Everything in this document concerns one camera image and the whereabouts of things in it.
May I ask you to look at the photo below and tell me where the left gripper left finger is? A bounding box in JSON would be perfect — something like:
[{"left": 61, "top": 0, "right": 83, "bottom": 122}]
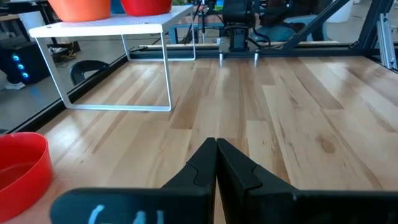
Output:
[{"left": 50, "top": 138, "right": 218, "bottom": 224}]

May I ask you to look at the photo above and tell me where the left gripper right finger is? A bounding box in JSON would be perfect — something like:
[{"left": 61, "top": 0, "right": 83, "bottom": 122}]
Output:
[{"left": 217, "top": 138, "right": 398, "bottom": 224}]

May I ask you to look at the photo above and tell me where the red plastic mini bowl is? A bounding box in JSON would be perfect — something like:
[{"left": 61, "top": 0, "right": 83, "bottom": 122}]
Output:
[
  {"left": 120, "top": 0, "right": 173, "bottom": 17},
  {"left": 0, "top": 132, "right": 53, "bottom": 222}
]

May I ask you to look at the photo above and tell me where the blue plastic mini bowl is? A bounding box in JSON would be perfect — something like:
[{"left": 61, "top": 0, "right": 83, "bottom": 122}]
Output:
[{"left": 111, "top": 0, "right": 123, "bottom": 15}]

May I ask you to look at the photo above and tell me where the orange plastic mini bowl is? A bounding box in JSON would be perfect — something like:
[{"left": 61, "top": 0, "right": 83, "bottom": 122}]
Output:
[{"left": 47, "top": 0, "right": 112, "bottom": 22}]

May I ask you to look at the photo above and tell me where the black arched object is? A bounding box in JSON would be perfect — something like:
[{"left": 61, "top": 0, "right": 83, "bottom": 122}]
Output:
[{"left": 70, "top": 60, "right": 110, "bottom": 86}]

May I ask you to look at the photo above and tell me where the person's foot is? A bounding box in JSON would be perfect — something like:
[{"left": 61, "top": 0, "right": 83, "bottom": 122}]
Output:
[{"left": 4, "top": 70, "right": 26, "bottom": 91}]

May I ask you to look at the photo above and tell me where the seated person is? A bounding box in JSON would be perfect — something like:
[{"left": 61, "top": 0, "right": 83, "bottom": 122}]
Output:
[{"left": 257, "top": 0, "right": 330, "bottom": 43}]

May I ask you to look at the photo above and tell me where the black computer tower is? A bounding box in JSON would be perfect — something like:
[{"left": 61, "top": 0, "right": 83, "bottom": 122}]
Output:
[{"left": 0, "top": 42, "right": 50, "bottom": 85}]

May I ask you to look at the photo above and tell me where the white perforated metal shelf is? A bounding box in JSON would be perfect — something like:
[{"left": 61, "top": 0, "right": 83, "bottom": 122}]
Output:
[{"left": 28, "top": 4, "right": 197, "bottom": 112}]

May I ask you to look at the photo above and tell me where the silver aluminium extrusion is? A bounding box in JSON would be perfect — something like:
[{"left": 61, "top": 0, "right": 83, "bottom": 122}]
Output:
[{"left": 376, "top": 14, "right": 398, "bottom": 71}]

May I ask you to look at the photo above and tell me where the black table edge rail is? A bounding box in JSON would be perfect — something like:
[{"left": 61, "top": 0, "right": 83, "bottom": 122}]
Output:
[
  {"left": 129, "top": 43, "right": 398, "bottom": 60},
  {"left": 0, "top": 54, "right": 130, "bottom": 135}
]

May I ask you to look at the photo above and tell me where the yellow cable bundle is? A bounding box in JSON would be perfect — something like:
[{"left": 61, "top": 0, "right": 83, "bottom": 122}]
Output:
[{"left": 49, "top": 42, "right": 79, "bottom": 62}]

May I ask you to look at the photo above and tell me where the black diagonal frame strut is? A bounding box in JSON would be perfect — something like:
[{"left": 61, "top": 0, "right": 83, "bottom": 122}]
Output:
[{"left": 281, "top": 0, "right": 352, "bottom": 50}]

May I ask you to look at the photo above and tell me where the black frame post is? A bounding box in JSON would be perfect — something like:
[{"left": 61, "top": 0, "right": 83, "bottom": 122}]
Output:
[{"left": 357, "top": 0, "right": 395, "bottom": 57}]

